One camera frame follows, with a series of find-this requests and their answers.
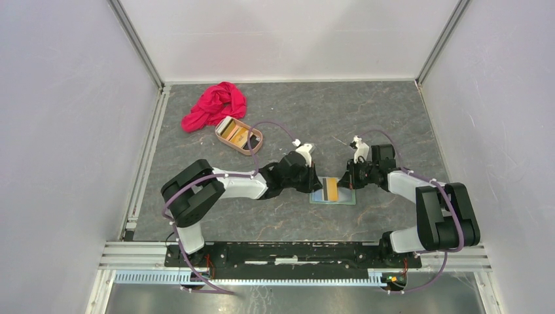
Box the red crumpled cloth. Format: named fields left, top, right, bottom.
left=181, top=82, right=247, bottom=133

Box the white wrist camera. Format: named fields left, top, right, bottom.
left=349, top=136, right=370, bottom=164
left=292, top=139, right=315, bottom=167

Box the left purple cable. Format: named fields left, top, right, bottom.
left=161, top=120, right=300, bottom=296

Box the gold card in tray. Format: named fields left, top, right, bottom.
left=227, top=124, right=251, bottom=148

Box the purple cable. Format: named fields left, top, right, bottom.
left=359, top=129, right=465, bottom=296
left=161, top=120, right=300, bottom=296

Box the aluminium frame rail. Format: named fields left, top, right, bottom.
left=98, top=242, right=492, bottom=288

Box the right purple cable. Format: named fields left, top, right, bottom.
left=359, top=129, right=465, bottom=296

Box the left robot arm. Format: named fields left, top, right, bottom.
left=160, top=152, right=323, bottom=267

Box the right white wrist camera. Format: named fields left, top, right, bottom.
left=349, top=136, right=370, bottom=164

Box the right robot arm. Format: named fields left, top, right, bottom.
left=338, top=138, right=480, bottom=267

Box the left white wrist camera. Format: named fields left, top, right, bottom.
left=292, top=139, right=315, bottom=167

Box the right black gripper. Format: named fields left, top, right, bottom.
left=336, top=158, right=378, bottom=190

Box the green card holder wallet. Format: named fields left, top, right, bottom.
left=310, top=177, right=356, bottom=205

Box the stack of upright cards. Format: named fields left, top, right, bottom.
left=215, top=116, right=234, bottom=135

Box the pink oval card tray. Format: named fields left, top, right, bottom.
left=215, top=118, right=263, bottom=156

